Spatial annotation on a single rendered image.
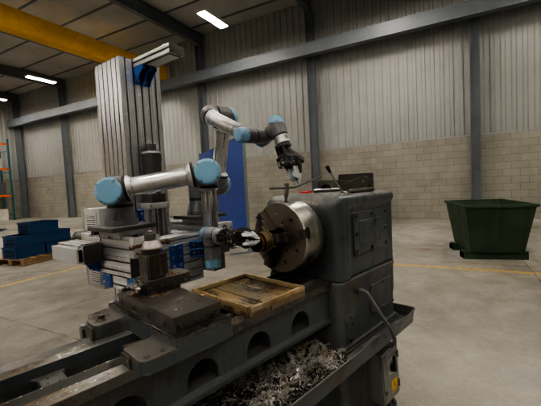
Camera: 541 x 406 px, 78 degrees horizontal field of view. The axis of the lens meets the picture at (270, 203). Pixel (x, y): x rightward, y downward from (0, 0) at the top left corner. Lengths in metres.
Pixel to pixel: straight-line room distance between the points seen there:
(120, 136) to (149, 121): 0.19
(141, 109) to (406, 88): 10.34
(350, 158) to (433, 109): 2.85
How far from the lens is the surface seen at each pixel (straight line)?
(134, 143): 1.97
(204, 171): 1.50
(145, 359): 0.97
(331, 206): 1.50
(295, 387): 1.37
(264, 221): 1.49
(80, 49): 13.56
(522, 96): 11.74
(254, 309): 1.21
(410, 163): 11.42
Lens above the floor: 1.32
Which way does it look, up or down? 3 degrees down
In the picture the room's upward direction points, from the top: 3 degrees counter-clockwise
